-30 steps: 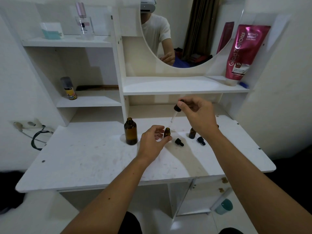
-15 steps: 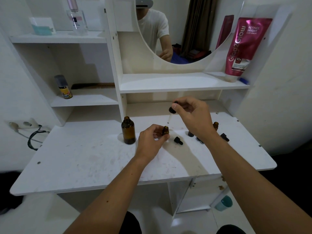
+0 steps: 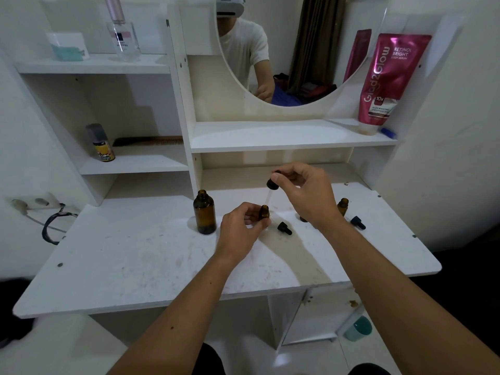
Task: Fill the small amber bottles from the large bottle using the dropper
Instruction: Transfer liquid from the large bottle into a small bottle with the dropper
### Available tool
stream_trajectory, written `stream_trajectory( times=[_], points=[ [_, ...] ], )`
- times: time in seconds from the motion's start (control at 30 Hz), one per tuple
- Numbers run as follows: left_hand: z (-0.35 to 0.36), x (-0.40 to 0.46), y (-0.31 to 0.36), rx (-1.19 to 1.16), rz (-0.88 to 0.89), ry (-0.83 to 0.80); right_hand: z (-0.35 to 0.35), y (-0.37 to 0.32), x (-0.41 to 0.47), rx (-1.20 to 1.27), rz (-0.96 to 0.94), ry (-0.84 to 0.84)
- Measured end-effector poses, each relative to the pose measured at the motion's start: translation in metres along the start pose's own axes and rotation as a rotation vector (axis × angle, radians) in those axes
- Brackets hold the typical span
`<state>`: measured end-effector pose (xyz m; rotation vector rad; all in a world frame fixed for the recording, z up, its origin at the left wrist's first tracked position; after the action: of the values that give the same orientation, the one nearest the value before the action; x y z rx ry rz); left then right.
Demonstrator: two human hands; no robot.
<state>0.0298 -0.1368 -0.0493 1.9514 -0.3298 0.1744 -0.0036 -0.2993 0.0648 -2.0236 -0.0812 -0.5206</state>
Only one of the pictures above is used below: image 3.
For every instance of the person's left hand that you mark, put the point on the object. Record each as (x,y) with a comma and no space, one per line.
(238,234)

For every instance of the person's right hand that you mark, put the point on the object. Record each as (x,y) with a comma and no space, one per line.
(312,195)

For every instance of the large amber glass bottle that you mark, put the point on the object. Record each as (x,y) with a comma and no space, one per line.
(204,216)

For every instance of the black dropper with glass pipette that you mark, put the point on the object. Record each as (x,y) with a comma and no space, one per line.
(272,184)

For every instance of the small dropper cap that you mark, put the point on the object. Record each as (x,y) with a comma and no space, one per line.
(356,221)
(283,227)

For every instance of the person's right forearm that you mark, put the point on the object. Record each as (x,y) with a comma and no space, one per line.
(390,292)

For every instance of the person's left forearm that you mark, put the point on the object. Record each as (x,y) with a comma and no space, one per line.
(175,328)

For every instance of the person's left leg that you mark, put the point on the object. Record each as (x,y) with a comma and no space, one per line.
(209,363)

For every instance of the person's leg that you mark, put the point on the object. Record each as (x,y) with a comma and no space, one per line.
(209,363)
(369,370)

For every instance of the person's right leg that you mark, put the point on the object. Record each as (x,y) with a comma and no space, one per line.
(369,370)

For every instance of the clear perfume bottle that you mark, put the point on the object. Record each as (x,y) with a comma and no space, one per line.
(124,40)

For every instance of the white vanity shelf unit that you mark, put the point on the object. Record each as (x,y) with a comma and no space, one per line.
(273,136)

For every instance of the small blue cap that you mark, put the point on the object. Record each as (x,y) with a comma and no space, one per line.
(388,133)

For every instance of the brown comb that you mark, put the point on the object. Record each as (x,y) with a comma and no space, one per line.
(148,141)

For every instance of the pink lotion tube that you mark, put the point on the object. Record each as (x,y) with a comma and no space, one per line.
(386,81)

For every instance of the teal cup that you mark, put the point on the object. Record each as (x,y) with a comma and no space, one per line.
(359,330)

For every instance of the round mirror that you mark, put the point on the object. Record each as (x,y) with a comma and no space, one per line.
(293,42)

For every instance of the yellow spray can grey cap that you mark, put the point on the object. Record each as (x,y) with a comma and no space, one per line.
(103,150)

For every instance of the white and teal box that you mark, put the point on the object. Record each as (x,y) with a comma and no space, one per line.
(66,48)

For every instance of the white wall socket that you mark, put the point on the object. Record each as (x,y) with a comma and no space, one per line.
(41,201)

